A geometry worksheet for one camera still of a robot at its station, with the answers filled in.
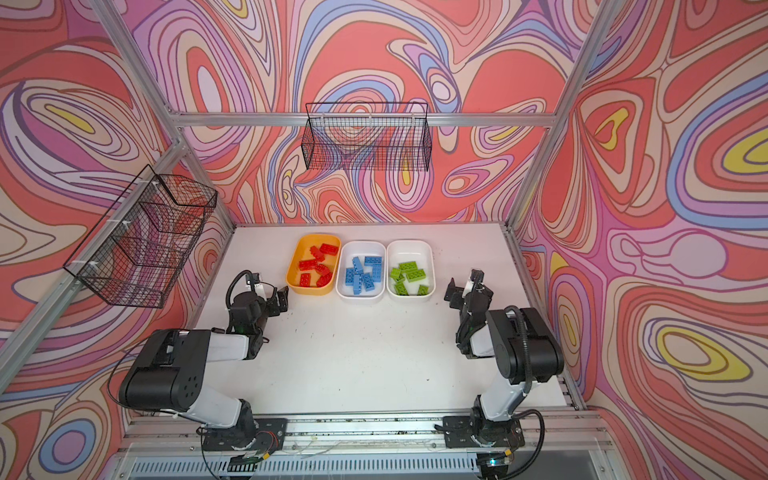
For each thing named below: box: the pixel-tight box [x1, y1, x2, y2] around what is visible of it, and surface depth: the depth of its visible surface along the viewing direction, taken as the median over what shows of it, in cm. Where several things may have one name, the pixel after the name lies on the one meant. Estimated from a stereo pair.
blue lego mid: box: [364, 256, 383, 266], surface depth 107 cm
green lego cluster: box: [395, 281, 410, 296], surface depth 101 cm
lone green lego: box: [390, 268, 405, 283], surface depth 103 cm
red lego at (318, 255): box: [309, 245, 325, 263], surface depth 110 cm
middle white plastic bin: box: [335, 241, 387, 300], surface depth 107 cm
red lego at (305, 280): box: [299, 273, 311, 287], surface depth 103 cm
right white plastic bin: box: [386, 239, 437, 299], surface depth 107 cm
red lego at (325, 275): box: [315, 264, 333, 288], surface depth 103 cm
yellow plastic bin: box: [286, 233, 342, 296], surface depth 106 cm
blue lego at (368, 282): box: [362, 273, 375, 291], surface depth 103 cm
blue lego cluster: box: [345, 268, 355, 286], surface depth 103 cm
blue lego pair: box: [352, 256, 365, 275], surface depth 106 cm
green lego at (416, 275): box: [406, 269, 427, 283], surface depth 104 cm
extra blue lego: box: [372, 264, 382, 283], surface depth 106 cm
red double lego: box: [298, 259, 318, 271], surface depth 107 cm
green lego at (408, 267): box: [398, 261, 419, 273], surface depth 107 cm
